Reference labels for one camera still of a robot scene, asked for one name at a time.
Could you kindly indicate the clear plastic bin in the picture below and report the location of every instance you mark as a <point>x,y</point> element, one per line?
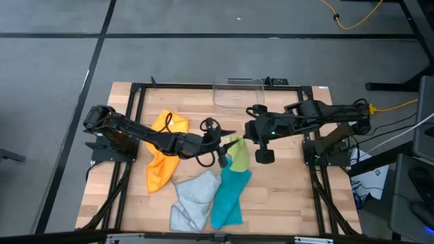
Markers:
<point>237,101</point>

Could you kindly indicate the grey waffle microfiber towel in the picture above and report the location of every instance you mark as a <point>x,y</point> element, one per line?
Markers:
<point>193,200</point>

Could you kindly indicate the lime green microfiber towel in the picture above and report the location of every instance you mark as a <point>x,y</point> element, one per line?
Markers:
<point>240,157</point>

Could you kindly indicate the black aluminium table frame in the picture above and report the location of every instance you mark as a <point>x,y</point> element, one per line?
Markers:
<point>169,85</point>

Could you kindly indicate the orange microfiber towel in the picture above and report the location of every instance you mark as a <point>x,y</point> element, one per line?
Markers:
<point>162,173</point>

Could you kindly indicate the small grey camera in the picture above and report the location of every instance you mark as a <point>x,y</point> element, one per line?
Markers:
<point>219,238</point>

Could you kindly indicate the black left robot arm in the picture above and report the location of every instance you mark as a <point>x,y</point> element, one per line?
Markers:
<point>135,130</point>

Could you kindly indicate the black frame bracket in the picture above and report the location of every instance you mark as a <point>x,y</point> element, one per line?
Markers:
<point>278,81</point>

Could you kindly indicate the silver bracket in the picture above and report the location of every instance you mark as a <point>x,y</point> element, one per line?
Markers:
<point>313,240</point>
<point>125,239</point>

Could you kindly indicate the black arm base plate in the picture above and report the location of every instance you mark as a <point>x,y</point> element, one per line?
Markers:
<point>101,154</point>
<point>330,162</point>

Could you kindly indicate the white paper sheet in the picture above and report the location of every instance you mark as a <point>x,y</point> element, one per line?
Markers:
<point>373,179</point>

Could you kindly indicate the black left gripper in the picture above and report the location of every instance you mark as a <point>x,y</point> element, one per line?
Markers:
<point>212,142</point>

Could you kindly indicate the teal microfiber towel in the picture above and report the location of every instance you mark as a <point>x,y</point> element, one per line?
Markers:
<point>227,203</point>

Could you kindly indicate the grey desk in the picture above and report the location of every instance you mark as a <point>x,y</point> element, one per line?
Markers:
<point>400,203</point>

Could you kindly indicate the black furniture foot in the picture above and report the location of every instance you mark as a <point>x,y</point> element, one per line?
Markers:
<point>10,155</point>

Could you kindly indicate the black desk frame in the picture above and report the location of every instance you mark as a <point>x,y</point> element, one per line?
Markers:
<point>390,87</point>

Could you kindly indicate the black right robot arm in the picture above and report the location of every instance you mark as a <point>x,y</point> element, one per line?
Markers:
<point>322,112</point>

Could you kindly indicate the black gantry beam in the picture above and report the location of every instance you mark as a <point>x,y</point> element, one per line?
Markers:
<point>51,237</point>

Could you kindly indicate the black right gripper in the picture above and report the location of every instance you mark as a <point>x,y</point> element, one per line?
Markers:
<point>257,130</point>

